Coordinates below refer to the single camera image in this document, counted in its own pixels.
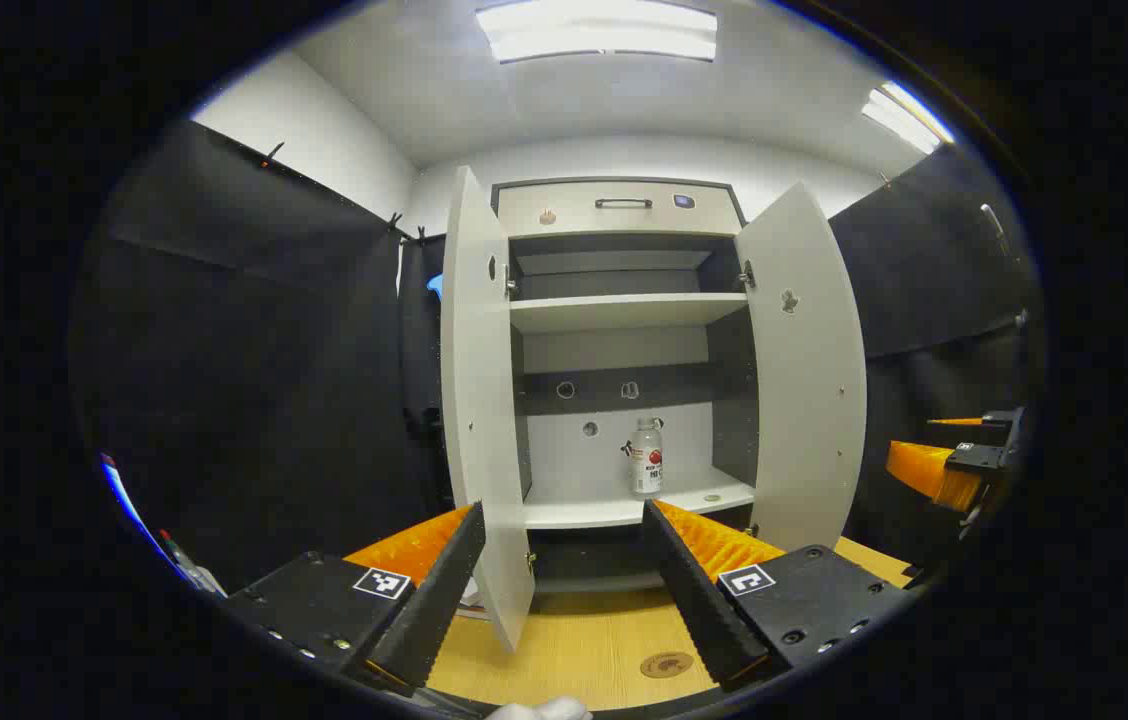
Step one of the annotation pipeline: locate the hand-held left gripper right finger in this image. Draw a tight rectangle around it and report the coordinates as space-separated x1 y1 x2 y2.
642 498 915 693

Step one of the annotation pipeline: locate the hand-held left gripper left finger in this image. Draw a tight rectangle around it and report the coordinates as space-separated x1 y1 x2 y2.
224 503 487 696

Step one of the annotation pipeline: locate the white cabinet door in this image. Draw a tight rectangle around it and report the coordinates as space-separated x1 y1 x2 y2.
734 181 868 553
440 166 537 654

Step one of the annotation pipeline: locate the clear red label bottle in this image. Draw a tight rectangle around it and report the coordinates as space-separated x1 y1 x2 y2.
629 417 665 498

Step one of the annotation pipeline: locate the white and grey cabinet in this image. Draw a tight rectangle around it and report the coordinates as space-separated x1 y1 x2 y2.
490 177 760 596

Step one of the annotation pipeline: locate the slim capped plastic bottle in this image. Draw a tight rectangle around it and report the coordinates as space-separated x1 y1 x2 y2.
157 528 225 598

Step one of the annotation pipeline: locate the white cabinet shelf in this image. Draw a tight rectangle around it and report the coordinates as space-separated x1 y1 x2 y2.
509 292 751 335

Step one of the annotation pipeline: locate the white cabinet drawer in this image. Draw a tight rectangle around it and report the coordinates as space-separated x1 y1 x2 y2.
497 182 743 239

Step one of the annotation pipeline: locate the black backdrop cloth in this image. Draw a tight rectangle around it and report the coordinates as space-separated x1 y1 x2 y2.
72 118 1043 593

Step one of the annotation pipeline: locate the narrow ceiling light panel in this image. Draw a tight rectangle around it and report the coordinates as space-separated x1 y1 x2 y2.
861 80 955 156

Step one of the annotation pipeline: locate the computer monitor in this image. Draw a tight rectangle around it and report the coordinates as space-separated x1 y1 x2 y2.
100 452 165 561

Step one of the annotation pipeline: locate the large ceiling light panel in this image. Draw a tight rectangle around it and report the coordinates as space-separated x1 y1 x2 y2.
475 0 719 64

